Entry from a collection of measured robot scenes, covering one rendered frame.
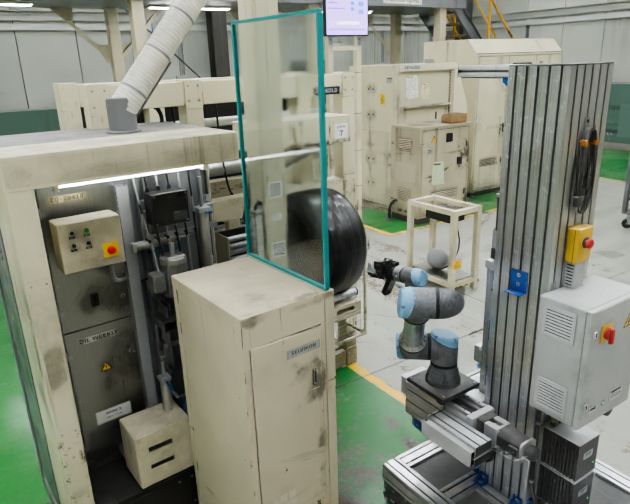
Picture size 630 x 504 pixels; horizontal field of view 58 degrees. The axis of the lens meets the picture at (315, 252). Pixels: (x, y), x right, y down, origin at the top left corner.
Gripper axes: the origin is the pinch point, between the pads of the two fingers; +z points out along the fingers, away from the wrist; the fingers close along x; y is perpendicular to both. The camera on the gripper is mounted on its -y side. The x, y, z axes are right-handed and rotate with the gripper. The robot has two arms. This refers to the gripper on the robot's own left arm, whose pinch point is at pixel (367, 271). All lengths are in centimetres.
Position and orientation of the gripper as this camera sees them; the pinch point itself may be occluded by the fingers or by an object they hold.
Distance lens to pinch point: 271.5
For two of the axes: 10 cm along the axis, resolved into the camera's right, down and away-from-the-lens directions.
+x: -7.9, 2.2, -5.7
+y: -1.1, -9.7, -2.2
